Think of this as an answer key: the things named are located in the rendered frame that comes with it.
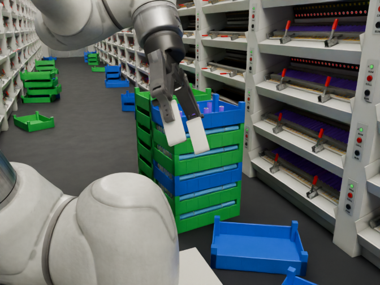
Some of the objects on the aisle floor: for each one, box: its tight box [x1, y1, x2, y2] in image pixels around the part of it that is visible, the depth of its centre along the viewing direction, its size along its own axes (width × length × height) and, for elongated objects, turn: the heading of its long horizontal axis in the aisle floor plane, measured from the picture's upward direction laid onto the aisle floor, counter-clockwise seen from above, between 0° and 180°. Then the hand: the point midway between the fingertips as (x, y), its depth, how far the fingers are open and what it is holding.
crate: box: [173, 198, 240, 234], centre depth 143 cm, size 30×20×8 cm
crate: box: [210, 215, 308, 277], centre depth 118 cm, size 30×20×8 cm
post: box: [242, 0, 297, 178], centre depth 159 cm, size 20×9×170 cm, turn 110°
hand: (190, 142), depth 60 cm, fingers open, 13 cm apart
